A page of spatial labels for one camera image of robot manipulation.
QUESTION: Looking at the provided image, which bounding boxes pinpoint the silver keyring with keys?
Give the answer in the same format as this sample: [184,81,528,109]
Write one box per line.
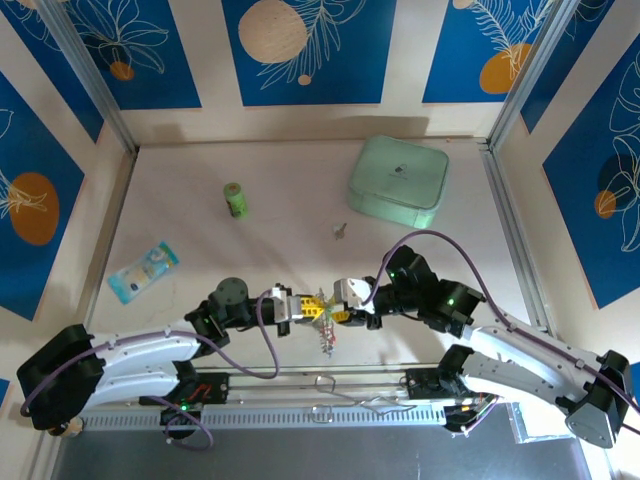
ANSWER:
[312,287,340,359]

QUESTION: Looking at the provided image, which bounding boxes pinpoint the blue wet wipes packet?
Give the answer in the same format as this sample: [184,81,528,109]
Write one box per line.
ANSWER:
[107,241,180,305]

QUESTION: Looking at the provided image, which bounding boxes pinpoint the green can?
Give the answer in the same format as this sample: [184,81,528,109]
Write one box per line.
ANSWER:
[222,181,250,220]

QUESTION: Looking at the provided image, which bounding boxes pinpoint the mint green square box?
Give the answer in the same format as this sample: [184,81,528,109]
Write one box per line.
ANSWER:
[347,135,450,230]

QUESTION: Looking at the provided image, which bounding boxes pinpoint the clear plastic bag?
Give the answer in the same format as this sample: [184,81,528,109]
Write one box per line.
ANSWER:
[507,402,574,444]

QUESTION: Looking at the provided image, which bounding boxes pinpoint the beige bottle orange band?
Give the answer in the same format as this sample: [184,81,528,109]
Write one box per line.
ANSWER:
[49,419,84,439]

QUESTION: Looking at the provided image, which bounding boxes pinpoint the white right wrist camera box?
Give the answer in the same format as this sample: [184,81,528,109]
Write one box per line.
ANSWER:
[333,277,374,307]

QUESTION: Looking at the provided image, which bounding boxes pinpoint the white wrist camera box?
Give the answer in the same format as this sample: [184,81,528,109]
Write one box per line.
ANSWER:
[333,277,374,307]
[269,283,291,324]

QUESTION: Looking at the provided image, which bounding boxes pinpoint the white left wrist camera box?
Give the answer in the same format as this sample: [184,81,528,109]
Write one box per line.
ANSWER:
[269,283,291,324]

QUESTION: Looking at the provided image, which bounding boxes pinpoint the bent silver wire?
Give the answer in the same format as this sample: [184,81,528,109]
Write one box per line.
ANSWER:
[312,374,419,421]

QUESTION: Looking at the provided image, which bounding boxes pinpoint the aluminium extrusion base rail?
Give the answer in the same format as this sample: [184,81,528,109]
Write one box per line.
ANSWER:
[189,367,451,404]

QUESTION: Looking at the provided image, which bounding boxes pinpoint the slotted grey cable duct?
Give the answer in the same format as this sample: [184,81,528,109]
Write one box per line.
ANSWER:
[82,404,446,431]

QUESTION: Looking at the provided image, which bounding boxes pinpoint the aluminium table side rail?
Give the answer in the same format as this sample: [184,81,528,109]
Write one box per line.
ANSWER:
[482,142,556,336]
[74,149,139,351]

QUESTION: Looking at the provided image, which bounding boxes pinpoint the blue floral wall panel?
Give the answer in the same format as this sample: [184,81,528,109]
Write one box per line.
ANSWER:
[62,0,203,111]
[0,69,86,321]
[221,0,399,107]
[422,0,569,105]
[542,32,640,310]

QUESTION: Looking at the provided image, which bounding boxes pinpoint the aluminium frame post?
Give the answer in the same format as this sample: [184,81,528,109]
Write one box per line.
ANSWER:
[37,0,140,154]
[487,0,615,154]

